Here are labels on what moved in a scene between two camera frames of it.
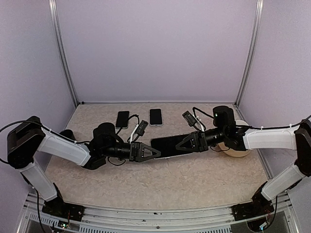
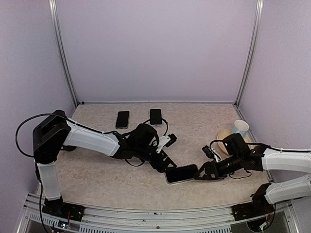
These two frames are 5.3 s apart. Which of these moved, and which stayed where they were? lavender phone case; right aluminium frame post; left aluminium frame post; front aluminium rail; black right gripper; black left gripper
Moved: black right gripper; black left gripper
Stayed: left aluminium frame post; front aluminium rail; right aluminium frame post; lavender phone case
